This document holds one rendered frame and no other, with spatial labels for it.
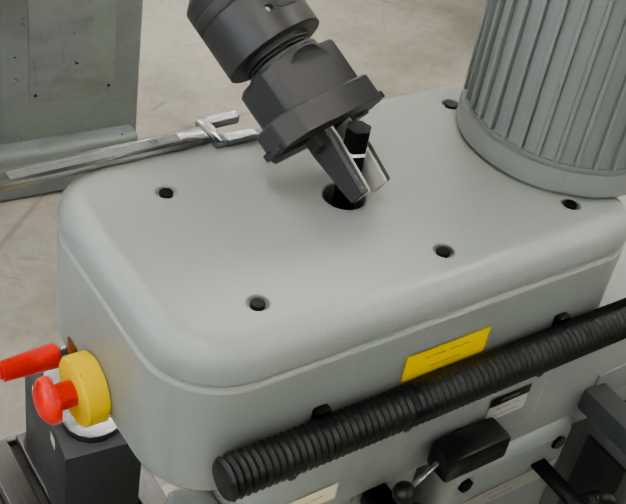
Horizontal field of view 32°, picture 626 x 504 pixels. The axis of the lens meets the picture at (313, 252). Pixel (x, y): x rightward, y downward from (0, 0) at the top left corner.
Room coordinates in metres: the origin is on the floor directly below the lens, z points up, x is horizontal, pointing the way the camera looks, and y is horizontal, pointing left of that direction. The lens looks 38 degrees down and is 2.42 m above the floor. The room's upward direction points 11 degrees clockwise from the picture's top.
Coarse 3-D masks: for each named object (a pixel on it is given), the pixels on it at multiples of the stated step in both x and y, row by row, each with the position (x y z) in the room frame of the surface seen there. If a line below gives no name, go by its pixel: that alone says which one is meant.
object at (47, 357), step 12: (36, 348) 0.69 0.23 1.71; (48, 348) 0.69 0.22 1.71; (60, 348) 0.70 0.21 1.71; (12, 360) 0.67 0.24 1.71; (24, 360) 0.67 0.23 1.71; (36, 360) 0.67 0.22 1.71; (48, 360) 0.68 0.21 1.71; (60, 360) 0.69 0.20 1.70; (0, 372) 0.66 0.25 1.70; (12, 372) 0.66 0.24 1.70; (24, 372) 0.66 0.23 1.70; (36, 372) 0.67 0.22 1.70
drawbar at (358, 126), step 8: (360, 120) 0.76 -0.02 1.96; (352, 128) 0.75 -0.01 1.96; (360, 128) 0.75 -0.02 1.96; (368, 128) 0.75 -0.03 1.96; (352, 136) 0.74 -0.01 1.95; (360, 136) 0.74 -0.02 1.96; (368, 136) 0.75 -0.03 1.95; (352, 144) 0.74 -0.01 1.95; (360, 144) 0.74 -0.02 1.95; (352, 152) 0.74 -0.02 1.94; (360, 152) 0.74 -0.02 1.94; (360, 160) 0.74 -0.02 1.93; (360, 168) 0.75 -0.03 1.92; (336, 192) 0.75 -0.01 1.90; (336, 200) 0.74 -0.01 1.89; (344, 200) 0.74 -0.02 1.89; (344, 208) 0.74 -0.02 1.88; (352, 208) 0.75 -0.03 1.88
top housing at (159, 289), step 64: (384, 128) 0.87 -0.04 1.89; (448, 128) 0.89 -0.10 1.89; (64, 192) 0.70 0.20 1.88; (128, 192) 0.70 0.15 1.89; (192, 192) 0.72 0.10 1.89; (256, 192) 0.73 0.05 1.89; (320, 192) 0.75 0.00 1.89; (384, 192) 0.77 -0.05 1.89; (448, 192) 0.79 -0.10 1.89; (512, 192) 0.80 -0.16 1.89; (64, 256) 0.66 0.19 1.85; (128, 256) 0.62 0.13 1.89; (192, 256) 0.64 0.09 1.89; (256, 256) 0.65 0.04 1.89; (320, 256) 0.67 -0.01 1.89; (384, 256) 0.68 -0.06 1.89; (448, 256) 0.70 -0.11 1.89; (512, 256) 0.72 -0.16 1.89; (576, 256) 0.75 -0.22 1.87; (64, 320) 0.66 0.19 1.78; (128, 320) 0.58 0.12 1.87; (192, 320) 0.57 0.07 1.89; (256, 320) 0.58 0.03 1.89; (320, 320) 0.60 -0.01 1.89; (384, 320) 0.62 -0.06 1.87; (448, 320) 0.67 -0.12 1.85; (512, 320) 0.72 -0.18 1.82; (128, 384) 0.57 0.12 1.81; (192, 384) 0.54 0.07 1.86; (256, 384) 0.55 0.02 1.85; (320, 384) 0.59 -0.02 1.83; (384, 384) 0.63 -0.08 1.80; (192, 448) 0.54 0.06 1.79
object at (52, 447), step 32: (32, 384) 1.17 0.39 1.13; (32, 416) 1.17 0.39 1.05; (64, 416) 1.10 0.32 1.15; (32, 448) 1.17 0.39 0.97; (64, 448) 1.05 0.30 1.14; (96, 448) 1.06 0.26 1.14; (128, 448) 1.08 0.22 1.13; (64, 480) 1.03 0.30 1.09; (96, 480) 1.05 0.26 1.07; (128, 480) 1.08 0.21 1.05
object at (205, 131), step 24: (216, 120) 0.82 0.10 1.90; (120, 144) 0.75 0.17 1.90; (144, 144) 0.76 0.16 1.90; (168, 144) 0.77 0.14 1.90; (192, 144) 0.78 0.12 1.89; (216, 144) 0.78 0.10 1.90; (24, 168) 0.70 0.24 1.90; (48, 168) 0.70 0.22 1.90; (72, 168) 0.71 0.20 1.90; (96, 168) 0.72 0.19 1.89
